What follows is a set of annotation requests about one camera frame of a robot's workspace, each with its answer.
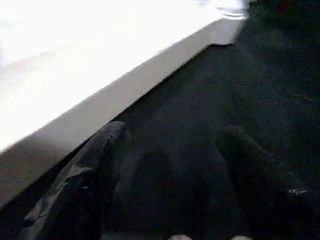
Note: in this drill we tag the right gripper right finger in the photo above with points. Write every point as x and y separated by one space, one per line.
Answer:
255 180

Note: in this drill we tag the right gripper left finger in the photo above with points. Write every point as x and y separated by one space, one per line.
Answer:
80 187

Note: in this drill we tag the white plastic table top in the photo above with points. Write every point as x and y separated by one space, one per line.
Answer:
75 62

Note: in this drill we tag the black work mat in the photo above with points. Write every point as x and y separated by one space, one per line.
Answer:
225 87

